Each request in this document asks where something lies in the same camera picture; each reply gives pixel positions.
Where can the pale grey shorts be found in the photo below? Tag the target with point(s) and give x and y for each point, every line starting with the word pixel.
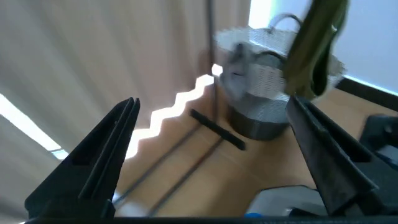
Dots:
pixel 239 74

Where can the green long-sleeved shirt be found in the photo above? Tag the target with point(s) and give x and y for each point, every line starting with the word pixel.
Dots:
pixel 304 56

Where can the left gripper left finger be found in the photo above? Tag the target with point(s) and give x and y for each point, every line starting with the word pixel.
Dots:
pixel 62 199

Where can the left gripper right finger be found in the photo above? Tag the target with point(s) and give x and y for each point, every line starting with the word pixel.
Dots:
pixel 323 155

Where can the white laundry basket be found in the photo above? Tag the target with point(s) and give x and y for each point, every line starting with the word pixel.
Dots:
pixel 264 109

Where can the black clothes rack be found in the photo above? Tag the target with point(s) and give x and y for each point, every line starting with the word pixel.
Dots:
pixel 217 130

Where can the beige curtain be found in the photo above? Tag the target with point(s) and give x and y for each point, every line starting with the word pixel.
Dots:
pixel 93 46

